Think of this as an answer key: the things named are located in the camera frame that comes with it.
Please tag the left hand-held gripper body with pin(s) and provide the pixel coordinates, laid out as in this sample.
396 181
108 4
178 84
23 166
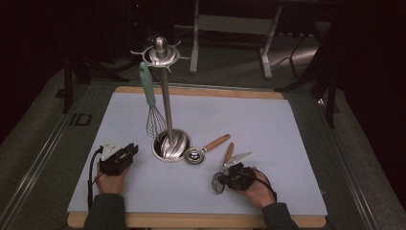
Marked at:
111 164

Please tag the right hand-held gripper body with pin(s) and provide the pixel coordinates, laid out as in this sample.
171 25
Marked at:
241 177

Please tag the steel utensil stand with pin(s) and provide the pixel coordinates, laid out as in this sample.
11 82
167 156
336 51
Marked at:
167 105

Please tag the person's left hand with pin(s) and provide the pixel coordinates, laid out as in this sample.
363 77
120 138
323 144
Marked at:
110 183

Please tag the person's right hand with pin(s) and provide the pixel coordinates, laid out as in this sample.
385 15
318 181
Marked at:
260 191

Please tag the wooden table board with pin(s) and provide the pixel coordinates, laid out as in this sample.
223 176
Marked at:
198 92

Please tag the dark tripod stand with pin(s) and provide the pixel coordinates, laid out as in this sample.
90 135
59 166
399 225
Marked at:
330 96
68 83

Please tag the metal rail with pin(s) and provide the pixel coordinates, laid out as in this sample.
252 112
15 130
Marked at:
35 166
351 179

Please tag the white metal frame stand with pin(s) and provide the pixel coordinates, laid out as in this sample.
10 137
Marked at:
236 25

